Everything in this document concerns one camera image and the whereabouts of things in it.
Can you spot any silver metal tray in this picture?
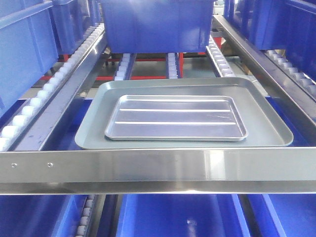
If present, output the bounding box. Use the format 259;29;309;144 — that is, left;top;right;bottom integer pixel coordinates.
105;95;248;142

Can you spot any blue crate right shelf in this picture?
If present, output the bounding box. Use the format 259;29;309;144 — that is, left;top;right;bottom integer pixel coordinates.
224;0;316;79

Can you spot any blue crate rear centre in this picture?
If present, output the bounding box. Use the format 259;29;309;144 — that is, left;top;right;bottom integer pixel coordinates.
100;0;214;53

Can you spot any blue crate left shelf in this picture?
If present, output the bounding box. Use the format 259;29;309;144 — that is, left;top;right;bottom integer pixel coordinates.
0;0;58;115

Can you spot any blue bin lower centre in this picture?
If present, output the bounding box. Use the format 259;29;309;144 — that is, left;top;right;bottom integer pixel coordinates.
116;194;250;237

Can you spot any blue bin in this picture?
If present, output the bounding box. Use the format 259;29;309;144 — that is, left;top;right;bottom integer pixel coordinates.
116;194;250;237
0;195;87;237
248;194;316;237

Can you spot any blue bin lower left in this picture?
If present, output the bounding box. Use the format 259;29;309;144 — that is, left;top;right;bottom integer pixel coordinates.
0;195;87;237

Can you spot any blue crate shelf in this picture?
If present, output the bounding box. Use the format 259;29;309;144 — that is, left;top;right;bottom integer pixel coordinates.
0;0;58;115
224;0;316;79

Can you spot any blue bin lower right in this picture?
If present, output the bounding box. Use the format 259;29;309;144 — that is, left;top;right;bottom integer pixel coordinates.
248;194;316;237

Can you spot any grey plastic tray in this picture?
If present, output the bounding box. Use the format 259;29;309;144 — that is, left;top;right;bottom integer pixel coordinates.
75;78;293;150

